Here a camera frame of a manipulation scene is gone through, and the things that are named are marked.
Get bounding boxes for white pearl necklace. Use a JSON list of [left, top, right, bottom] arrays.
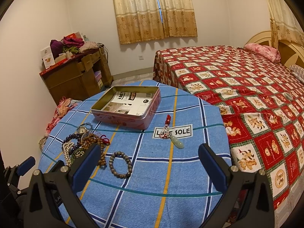
[[62, 142, 76, 167]]

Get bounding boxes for green metallic bead bracelet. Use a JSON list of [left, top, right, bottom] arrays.
[[72, 148, 86, 159]]

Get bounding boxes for brown wooden bead necklace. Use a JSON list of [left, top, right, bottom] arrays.
[[79, 133, 108, 167]]

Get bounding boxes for silver wrist watch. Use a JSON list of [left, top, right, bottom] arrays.
[[76, 123, 93, 135]]

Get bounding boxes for grey stone bead bracelet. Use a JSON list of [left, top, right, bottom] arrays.
[[108, 151, 133, 179]]

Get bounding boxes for jade pendant red cord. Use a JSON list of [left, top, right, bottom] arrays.
[[159, 114, 185, 150]]

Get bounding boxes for clothes pile on floor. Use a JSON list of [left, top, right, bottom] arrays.
[[39, 97, 80, 151]]

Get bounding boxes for blue plaid table cloth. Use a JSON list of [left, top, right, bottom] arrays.
[[39, 84, 231, 227]]

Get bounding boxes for red patterned bed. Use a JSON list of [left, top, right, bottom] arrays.
[[154, 46, 303, 211]]

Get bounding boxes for brown wooden desk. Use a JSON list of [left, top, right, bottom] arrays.
[[40, 44, 113, 104]]

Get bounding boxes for white printed box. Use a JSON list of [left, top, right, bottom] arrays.
[[40, 46, 55, 68]]

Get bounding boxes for pink metal tin box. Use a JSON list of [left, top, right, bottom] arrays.
[[91, 86, 161, 130]]

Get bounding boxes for printed paper in tin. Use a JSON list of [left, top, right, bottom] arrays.
[[101, 92, 153, 116]]

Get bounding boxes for clothes pile on desk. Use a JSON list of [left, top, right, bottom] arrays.
[[49, 33, 98, 58]]

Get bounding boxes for striped pillow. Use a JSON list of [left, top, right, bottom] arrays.
[[289, 64, 304, 83]]

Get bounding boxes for pink pillow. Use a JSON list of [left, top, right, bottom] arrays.
[[244, 43, 281, 63]]

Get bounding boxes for wooden headboard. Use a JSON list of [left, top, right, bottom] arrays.
[[247, 30, 304, 67]]

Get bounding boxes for beige side curtain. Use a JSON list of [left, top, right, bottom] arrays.
[[266, 0, 303, 49]]

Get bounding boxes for beige window curtain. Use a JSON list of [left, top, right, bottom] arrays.
[[113, 0, 197, 45]]

